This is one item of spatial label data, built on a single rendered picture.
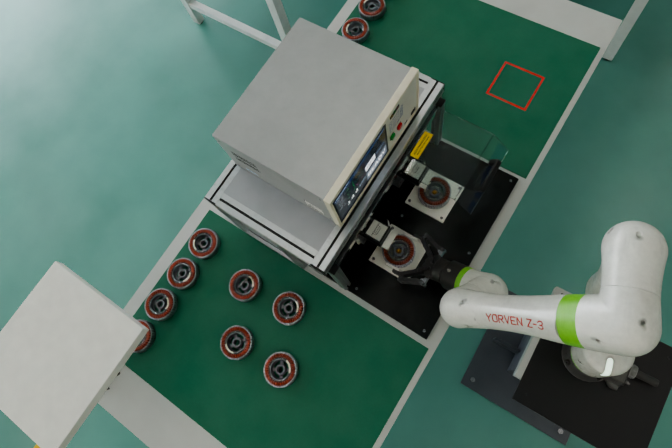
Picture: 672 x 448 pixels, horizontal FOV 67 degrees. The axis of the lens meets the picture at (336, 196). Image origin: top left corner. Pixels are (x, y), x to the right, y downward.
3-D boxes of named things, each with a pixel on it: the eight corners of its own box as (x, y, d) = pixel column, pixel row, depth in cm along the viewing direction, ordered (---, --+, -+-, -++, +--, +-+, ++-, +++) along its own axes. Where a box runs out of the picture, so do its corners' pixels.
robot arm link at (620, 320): (674, 304, 104) (648, 286, 98) (670, 367, 101) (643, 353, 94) (586, 298, 119) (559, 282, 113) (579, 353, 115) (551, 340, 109)
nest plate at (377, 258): (429, 245, 174) (429, 244, 173) (406, 283, 171) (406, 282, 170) (391, 224, 178) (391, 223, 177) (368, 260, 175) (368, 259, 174)
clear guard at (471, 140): (508, 150, 156) (511, 142, 151) (470, 215, 151) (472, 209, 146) (415, 106, 166) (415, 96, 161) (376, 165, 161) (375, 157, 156)
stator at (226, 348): (240, 319, 177) (237, 318, 173) (261, 342, 173) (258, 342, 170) (216, 343, 175) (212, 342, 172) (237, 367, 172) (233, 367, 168)
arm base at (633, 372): (660, 364, 151) (668, 363, 146) (643, 411, 148) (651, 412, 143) (571, 322, 160) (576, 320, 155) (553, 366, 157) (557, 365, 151)
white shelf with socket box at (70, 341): (209, 340, 176) (143, 328, 134) (143, 438, 169) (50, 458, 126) (137, 287, 187) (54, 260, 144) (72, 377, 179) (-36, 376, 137)
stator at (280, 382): (270, 392, 167) (267, 392, 164) (262, 358, 171) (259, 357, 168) (302, 381, 167) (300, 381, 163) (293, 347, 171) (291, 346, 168)
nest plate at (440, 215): (463, 188, 179) (464, 187, 178) (442, 223, 176) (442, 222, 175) (426, 168, 183) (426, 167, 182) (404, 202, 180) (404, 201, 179)
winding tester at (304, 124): (418, 107, 153) (419, 69, 134) (341, 227, 144) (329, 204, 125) (313, 57, 165) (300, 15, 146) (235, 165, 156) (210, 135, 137)
